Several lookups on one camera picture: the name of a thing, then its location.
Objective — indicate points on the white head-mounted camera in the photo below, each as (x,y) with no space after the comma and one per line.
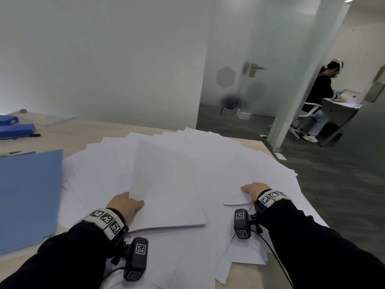
(338,63)

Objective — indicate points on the white box behind glass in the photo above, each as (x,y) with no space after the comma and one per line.
(243,114)

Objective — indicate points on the pile of white paper sheets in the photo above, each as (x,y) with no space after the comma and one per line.
(225,165)

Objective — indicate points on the dark chair behind glass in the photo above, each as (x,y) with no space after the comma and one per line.
(230,102)

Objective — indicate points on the white wristband with black markers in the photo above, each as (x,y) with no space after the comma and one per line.
(105,221)
(270,198)

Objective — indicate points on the grey clip folder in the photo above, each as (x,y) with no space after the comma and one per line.
(18,153)

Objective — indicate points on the blue folder with inner slot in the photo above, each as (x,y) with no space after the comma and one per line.
(30,201)

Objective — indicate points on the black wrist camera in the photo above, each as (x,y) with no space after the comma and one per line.
(136,258)
(242,222)

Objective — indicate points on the person's right forearm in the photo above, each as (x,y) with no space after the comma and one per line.
(315,246)

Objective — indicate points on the person's right hand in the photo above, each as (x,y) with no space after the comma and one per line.
(257,189)

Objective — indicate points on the frosted glass door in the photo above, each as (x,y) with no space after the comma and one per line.
(279,42)

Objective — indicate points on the person's left hand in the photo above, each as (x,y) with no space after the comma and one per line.
(123,204)

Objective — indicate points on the person's left forearm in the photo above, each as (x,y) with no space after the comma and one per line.
(60,258)

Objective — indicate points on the gray hexagon sticker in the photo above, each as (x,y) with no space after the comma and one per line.
(225,77)

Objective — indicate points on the white office chair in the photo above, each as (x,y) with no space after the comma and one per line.
(308,111)

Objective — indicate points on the light gray office desk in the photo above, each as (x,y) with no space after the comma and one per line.
(341,111)

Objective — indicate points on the blue battery pack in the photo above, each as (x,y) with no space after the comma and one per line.
(18,130)
(7,120)

